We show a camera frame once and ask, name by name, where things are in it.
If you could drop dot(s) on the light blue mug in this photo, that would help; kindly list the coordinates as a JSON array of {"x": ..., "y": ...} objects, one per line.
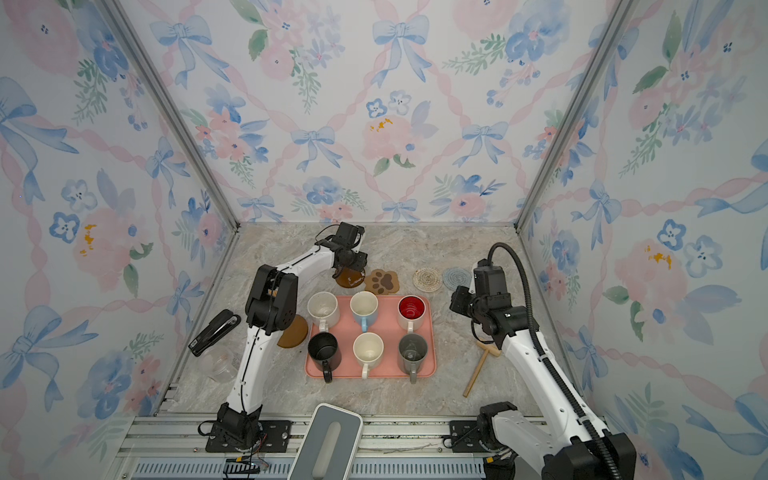
[{"x": 364, "y": 306}]

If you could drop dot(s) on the grey mug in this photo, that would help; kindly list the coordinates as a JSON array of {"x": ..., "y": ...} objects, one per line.
[{"x": 412, "y": 351}]

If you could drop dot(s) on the dark brown round coaster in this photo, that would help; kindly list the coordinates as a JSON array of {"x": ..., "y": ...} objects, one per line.
[{"x": 349, "y": 279}]

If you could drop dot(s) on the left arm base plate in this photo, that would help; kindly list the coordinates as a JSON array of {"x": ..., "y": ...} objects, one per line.
[{"x": 275, "y": 435}]

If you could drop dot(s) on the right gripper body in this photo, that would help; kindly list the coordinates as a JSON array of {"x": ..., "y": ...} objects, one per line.
[{"x": 466, "y": 302}]

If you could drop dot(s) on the cork paw coaster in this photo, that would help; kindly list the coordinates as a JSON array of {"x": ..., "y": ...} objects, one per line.
[{"x": 382, "y": 282}]

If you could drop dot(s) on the white multicolour woven coaster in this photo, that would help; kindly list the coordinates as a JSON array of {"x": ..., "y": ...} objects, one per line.
[{"x": 427, "y": 280}]

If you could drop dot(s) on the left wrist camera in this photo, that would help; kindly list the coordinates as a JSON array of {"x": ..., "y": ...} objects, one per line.
[{"x": 348, "y": 235}]

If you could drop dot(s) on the plain wooden round coaster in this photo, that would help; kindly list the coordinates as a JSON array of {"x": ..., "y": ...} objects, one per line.
[{"x": 295, "y": 334}]

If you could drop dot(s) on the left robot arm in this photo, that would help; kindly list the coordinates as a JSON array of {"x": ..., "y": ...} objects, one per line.
[{"x": 270, "y": 309}]

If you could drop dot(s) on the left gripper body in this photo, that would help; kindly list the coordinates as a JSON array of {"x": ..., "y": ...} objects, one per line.
[{"x": 357, "y": 261}]

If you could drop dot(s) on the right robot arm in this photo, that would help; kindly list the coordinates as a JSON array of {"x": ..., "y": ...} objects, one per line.
[{"x": 577, "y": 443}]

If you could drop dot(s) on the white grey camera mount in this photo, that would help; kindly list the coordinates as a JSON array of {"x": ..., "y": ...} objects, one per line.
[{"x": 330, "y": 445}]

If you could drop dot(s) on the cream white mug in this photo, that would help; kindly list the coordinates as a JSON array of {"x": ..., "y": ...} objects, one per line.
[{"x": 368, "y": 349}]

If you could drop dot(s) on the pink mug red inside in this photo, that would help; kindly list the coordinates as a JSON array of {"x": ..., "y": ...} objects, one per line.
[{"x": 411, "y": 312}]

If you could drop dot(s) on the light blue woven coaster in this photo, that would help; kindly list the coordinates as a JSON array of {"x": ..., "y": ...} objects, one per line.
[{"x": 455, "y": 277}]

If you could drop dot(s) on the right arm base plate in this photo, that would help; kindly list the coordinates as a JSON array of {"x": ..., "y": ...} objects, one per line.
[{"x": 470, "y": 436}]

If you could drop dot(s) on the black mug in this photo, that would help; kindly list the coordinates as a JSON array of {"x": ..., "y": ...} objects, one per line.
[{"x": 325, "y": 353}]

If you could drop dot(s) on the black stapler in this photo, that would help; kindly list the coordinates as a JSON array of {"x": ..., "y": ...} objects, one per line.
[{"x": 220, "y": 326}]

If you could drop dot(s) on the clear plastic cup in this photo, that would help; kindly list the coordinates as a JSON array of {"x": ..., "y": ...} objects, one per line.
[{"x": 218, "y": 363}]

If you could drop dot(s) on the wooden mallet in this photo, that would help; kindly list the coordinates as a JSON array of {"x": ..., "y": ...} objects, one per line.
[{"x": 488, "y": 349}]

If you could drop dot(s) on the white speckled mug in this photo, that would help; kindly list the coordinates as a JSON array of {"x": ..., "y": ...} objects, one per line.
[{"x": 323, "y": 308}]

